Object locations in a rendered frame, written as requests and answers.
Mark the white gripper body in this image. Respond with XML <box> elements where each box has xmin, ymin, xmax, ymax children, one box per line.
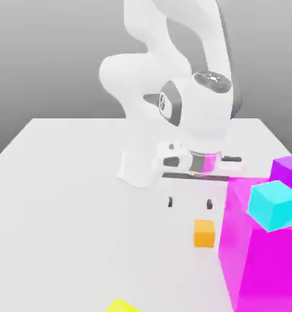
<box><xmin>159</xmin><ymin>171</ymin><xmax>231</xmax><ymax>199</ymax></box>

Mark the small orange cube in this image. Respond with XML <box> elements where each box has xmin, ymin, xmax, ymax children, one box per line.
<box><xmin>193</xmin><ymin>219</ymin><xmax>215</xmax><ymax>249</ymax></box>

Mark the small cyan cube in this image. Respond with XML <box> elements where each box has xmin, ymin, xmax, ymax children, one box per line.
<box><xmin>247</xmin><ymin>180</ymin><xmax>292</xmax><ymax>233</ymax></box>

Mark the small purple cube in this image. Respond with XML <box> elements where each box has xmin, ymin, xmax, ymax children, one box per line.
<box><xmin>269</xmin><ymin>155</ymin><xmax>292</xmax><ymax>196</ymax></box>

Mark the small yellow cube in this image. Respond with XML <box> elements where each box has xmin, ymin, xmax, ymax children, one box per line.
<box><xmin>105</xmin><ymin>297</ymin><xmax>141</xmax><ymax>312</ymax></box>

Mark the large magenta box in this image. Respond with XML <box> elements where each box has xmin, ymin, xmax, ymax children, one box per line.
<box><xmin>218</xmin><ymin>176</ymin><xmax>292</xmax><ymax>312</ymax></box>

